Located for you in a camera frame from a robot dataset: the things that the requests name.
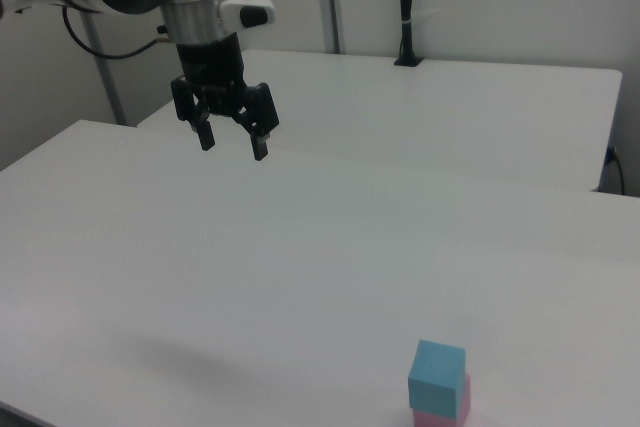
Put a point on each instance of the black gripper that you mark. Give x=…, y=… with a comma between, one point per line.
x=212, y=64

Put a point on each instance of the blue foam cube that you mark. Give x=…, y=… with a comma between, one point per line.
x=435, y=374

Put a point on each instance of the pink foam cube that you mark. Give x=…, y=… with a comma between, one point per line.
x=465, y=399

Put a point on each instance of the white side table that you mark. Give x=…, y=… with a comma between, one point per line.
x=425, y=117

